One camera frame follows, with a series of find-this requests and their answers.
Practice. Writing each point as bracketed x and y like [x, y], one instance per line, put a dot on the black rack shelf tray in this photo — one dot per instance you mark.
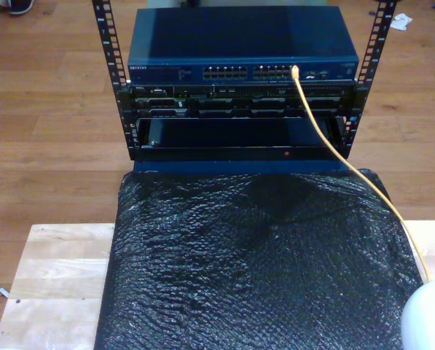
[239, 153]

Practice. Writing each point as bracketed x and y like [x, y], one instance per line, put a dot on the black rack server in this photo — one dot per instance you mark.
[239, 93]

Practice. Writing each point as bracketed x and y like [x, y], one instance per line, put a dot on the black bubble wrap mat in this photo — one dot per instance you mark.
[239, 291]

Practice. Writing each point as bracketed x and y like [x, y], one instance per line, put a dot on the crumpled white paper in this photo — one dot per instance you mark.
[401, 22]

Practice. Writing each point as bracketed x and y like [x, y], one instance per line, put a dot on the dark shoe white sole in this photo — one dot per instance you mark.
[22, 6]

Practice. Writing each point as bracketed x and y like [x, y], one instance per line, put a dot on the black server rack frame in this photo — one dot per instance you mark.
[124, 109]

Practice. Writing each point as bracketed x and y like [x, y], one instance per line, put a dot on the blue network switch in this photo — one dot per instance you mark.
[239, 33]

